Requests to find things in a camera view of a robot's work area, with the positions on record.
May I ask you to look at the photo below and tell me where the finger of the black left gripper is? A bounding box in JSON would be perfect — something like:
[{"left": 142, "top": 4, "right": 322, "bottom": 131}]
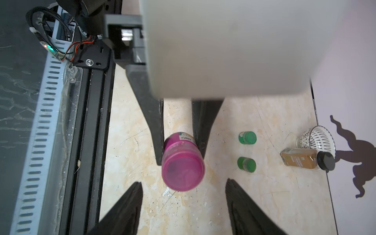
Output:
[{"left": 125, "top": 65, "right": 164, "bottom": 166}]

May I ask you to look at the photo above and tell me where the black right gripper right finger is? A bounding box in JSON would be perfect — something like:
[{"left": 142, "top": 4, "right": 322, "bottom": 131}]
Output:
[{"left": 225, "top": 179, "right": 286, "bottom": 235}]

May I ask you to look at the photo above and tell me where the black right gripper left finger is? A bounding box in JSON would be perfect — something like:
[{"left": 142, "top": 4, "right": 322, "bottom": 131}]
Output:
[{"left": 87, "top": 182, "right": 143, "bottom": 235}]

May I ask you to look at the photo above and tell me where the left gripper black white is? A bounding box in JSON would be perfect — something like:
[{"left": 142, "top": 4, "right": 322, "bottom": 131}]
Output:
[{"left": 103, "top": 1, "right": 350, "bottom": 159}]

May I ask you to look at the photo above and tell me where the green paint jar with label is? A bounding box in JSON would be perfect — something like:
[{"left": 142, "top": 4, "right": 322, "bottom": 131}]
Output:
[{"left": 238, "top": 131, "right": 257, "bottom": 145}]

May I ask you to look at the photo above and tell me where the magenta paint jar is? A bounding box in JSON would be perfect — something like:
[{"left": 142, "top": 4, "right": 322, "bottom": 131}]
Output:
[{"left": 162, "top": 132, "right": 205, "bottom": 192}]

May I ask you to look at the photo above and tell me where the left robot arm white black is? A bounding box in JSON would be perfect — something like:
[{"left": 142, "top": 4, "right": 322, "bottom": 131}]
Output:
[{"left": 58, "top": 1, "right": 350, "bottom": 165}]

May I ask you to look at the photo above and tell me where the spice jar with black cap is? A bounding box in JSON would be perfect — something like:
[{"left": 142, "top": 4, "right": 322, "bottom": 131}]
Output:
[{"left": 280, "top": 148, "right": 335, "bottom": 171}]

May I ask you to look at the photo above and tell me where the black white patterned bowl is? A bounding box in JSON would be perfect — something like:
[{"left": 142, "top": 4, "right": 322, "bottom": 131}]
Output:
[{"left": 296, "top": 125, "right": 336, "bottom": 157}]

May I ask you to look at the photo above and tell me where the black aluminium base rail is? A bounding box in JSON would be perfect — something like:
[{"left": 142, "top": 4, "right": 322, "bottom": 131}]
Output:
[{"left": 58, "top": 41, "right": 115, "bottom": 235}]

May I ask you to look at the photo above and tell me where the white slotted cable duct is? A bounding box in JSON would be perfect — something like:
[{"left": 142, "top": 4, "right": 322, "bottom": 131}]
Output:
[{"left": 10, "top": 7, "right": 81, "bottom": 235}]

